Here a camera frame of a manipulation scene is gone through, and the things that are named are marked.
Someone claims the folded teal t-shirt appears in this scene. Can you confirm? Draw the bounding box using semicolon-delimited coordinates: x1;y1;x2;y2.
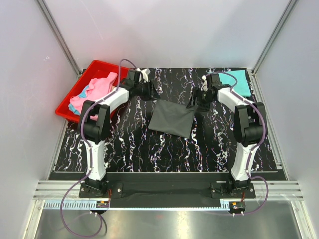
218;70;251;97

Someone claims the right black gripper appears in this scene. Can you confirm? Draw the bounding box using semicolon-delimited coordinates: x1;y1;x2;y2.
186;87;214;113

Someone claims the dark grey t-shirt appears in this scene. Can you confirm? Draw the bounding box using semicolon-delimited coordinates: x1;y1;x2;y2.
148;100;196;138

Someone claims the right aluminium frame post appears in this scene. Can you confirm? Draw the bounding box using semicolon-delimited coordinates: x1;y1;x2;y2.
252;0;299;75

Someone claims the pink t-shirt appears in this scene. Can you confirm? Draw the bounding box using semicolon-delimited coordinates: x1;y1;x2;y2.
69;72;118;118

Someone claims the red plastic bin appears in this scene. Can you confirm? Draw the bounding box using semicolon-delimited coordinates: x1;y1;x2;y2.
55;60;119;123

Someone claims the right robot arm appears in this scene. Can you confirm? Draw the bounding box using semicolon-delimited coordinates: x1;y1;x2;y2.
187;72;268;198

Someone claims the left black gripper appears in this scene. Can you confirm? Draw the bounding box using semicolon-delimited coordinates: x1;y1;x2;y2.
135;80;160;102

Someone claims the aluminium cross rail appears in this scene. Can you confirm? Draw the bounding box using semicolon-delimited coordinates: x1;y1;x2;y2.
23;180;319;239

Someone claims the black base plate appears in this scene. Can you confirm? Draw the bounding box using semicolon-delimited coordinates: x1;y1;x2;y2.
79;172;256;209

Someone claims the left aluminium frame post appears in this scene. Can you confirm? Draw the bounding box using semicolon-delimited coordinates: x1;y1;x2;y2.
35;0;82;77

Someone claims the aluminium frame post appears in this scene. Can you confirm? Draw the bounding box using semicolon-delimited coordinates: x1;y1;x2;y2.
252;0;299;75
35;0;82;77

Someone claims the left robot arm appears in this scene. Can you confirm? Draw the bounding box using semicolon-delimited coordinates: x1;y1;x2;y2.
78;68;160;197

